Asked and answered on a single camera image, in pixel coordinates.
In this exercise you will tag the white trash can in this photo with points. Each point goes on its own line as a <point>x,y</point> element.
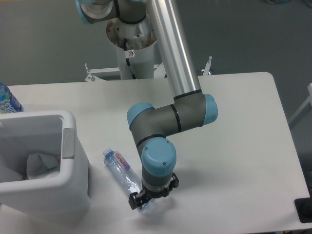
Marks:
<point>52,133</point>

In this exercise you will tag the clear plastic water bottle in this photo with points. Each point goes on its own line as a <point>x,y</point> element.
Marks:
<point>123,174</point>

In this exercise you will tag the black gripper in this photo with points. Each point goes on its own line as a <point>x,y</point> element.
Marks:
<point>138,200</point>

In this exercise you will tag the white pedestal base frame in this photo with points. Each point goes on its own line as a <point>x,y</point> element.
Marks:
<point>114,73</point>

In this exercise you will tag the black object at table edge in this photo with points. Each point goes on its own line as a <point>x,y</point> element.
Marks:
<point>304,209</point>

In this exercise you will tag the blue labelled bottle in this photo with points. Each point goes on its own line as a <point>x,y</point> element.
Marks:
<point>8,102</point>

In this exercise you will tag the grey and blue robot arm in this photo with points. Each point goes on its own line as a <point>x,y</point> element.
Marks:
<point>191,108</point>

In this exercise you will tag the white frame at right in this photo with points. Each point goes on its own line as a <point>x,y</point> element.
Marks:
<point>302,110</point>

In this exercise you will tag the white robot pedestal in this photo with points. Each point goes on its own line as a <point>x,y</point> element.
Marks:
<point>134,45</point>

